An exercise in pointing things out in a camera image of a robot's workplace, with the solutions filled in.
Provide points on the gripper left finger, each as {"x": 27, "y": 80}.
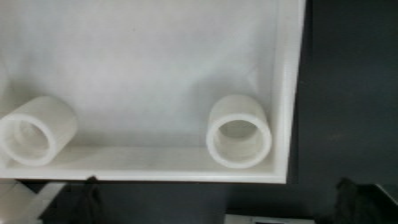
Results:
{"x": 25, "y": 203}

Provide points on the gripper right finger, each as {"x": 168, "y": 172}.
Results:
{"x": 363, "y": 207}

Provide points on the white square table top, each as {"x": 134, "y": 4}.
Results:
{"x": 141, "y": 59}

